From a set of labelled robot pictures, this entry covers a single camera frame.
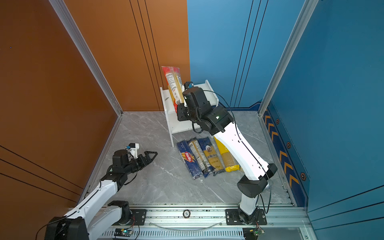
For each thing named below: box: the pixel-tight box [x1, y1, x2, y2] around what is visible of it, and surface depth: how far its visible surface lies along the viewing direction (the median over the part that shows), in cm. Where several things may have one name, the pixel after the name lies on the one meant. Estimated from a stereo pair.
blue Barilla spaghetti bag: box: [176, 140, 204, 180], surface depth 91 cm
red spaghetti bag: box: [161, 66, 185, 113], surface depth 67 cm
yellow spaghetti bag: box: [213, 136, 240, 173], surface depth 92 cm
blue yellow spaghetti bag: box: [197, 136, 226, 176], surface depth 96 cm
